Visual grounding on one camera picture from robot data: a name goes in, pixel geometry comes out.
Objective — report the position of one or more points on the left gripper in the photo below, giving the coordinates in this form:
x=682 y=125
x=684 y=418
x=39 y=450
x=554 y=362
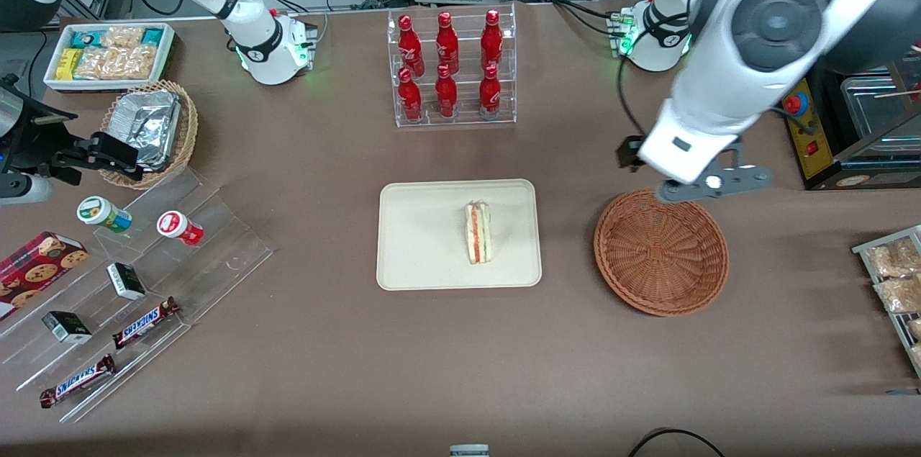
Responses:
x=629 y=152

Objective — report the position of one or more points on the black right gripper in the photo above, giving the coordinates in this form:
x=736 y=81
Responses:
x=44 y=146

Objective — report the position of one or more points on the triangle sandwich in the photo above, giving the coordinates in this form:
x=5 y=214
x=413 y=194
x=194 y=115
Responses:
x=478 y=234

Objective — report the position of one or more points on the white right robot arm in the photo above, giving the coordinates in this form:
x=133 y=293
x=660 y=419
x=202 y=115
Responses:
x=255 y=47

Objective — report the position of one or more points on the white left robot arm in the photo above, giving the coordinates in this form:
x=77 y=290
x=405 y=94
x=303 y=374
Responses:
x=719 y=68

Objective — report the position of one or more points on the light woven basket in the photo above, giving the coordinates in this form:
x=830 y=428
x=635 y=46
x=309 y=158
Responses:
x=188 y=133

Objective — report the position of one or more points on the brown woven round basket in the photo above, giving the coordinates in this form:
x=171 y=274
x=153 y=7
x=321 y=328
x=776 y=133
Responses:
x=662 y=255

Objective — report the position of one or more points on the cream rectangular tray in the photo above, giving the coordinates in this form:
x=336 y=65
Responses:
x=417 y=234

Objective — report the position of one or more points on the green lid cup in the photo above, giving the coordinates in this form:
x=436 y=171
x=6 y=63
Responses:
x=101 y=213

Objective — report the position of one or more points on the silver foil container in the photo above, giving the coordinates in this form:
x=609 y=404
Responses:
x=147 y=126

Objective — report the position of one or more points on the white rectangular snack bin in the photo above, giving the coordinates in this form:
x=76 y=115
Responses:
x=50 y=81

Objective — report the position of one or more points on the yellow snack packet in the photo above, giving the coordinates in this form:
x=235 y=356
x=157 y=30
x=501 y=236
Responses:
x=68 y=64

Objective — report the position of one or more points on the large clear nut bag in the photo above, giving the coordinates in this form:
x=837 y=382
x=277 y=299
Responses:
x=119 y=62

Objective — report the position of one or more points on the red lid cup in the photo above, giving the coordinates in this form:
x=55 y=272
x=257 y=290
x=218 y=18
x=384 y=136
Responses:
x=178 y=227

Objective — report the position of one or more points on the teal snack packet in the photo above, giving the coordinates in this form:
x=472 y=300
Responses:
x=86 y=38
x=153 y=37

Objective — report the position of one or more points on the small clear nut bag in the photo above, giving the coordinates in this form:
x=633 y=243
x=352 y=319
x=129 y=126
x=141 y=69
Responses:
x=124 y=37

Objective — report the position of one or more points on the red cookie box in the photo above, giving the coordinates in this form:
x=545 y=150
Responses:
x=36 y=270

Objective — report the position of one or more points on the small black box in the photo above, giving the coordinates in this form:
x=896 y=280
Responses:
x=66 y=327
x=126 y=281

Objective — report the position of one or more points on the red cola bottle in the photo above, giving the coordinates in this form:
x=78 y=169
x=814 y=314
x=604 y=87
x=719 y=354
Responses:
x=410 y=47
x=447 y=45
x=410 y=98
x=491 y=41
x=446 y=96
x=490 y=93

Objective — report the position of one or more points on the clear acrylic stepped display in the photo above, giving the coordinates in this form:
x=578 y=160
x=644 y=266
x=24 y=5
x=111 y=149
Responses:
x=216 y=255

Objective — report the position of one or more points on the clear acrylic bottle rack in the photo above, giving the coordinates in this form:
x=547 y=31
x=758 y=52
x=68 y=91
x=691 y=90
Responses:
x=468 y=119

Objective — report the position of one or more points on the brown Snickers bar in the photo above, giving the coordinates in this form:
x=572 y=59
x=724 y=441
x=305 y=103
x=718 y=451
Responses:
x=144 y=323
x=78 y=381

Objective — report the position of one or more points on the yellow emergency stop box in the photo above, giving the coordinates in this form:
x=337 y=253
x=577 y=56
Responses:
x=809 y=147

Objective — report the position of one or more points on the clear nut snack bag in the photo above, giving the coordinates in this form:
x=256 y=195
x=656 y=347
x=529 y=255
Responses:
x=917 y=355
x=915 y=329
x=903 y=293
x=896 y=259

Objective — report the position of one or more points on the small grey device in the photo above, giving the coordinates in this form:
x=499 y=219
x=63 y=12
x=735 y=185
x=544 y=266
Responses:
x=469 y=450

